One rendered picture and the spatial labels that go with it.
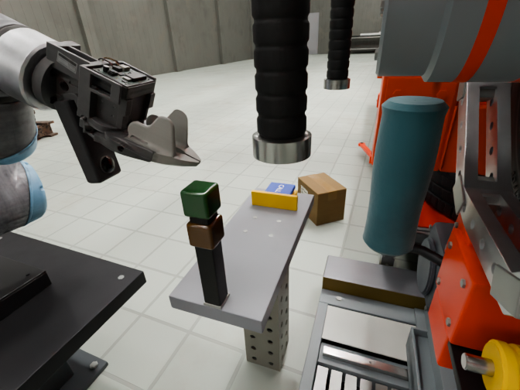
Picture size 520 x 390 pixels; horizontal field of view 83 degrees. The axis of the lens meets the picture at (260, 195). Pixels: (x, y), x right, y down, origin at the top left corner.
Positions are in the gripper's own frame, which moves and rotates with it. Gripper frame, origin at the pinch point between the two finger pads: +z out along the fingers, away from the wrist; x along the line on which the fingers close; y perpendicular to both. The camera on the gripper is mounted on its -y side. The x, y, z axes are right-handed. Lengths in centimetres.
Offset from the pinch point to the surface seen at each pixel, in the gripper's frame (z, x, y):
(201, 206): 4.2, -3.0, -3.0
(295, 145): 11.3, -13.0, 13.6
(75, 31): -580, 628, -215
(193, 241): 4.9, -2.8, -9.4
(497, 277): 35.7, -4.5, 7.6
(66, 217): -84, 73, -116
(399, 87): 27, 44, 16
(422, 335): 62, 25, -30
